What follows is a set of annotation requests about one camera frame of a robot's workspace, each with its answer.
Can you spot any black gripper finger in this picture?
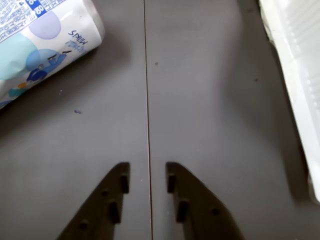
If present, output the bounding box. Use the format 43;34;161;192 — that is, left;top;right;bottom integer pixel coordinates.
56;161;131;240
165;161;247;240

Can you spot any white plastic bottle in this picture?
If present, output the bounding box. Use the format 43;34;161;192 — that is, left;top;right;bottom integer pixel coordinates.
258;0;320;205

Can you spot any white blue Milkis drink can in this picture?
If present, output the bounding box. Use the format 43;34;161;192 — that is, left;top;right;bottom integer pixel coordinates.
0;0;106;110

